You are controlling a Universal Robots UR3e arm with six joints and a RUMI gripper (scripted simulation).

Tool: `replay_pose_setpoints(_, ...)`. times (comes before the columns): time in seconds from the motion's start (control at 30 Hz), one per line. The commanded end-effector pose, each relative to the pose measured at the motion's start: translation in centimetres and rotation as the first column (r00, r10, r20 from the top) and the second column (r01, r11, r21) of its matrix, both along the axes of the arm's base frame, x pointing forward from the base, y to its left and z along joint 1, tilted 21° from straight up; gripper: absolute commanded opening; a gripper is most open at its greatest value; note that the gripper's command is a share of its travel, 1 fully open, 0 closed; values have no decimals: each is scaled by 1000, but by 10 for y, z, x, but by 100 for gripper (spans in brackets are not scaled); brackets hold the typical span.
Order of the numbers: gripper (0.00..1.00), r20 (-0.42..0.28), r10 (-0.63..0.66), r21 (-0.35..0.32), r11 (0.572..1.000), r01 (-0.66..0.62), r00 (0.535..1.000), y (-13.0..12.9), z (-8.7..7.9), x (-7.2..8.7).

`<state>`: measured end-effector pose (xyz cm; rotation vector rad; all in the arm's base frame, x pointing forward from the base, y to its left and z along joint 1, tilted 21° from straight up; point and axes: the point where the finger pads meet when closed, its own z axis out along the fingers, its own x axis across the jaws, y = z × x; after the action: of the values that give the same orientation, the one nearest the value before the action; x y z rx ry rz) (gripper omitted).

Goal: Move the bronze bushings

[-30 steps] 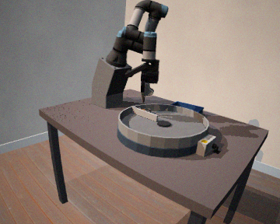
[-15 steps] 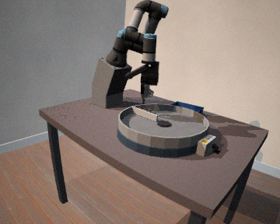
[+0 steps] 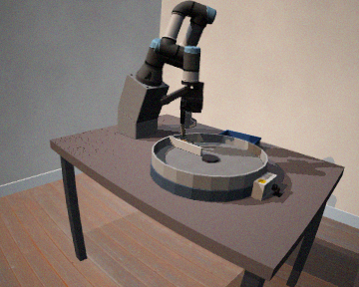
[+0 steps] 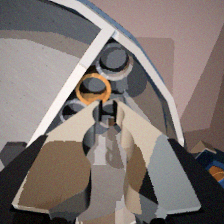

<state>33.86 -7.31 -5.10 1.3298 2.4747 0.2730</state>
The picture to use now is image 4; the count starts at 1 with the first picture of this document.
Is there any blue open crate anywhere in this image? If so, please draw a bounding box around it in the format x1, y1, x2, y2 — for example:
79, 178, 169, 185
190, 140, 224, 171

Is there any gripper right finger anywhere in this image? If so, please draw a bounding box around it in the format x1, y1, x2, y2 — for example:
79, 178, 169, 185
113, 99, 224, 224

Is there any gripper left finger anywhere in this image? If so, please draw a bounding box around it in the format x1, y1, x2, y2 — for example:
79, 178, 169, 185
0, 99, 103, 224

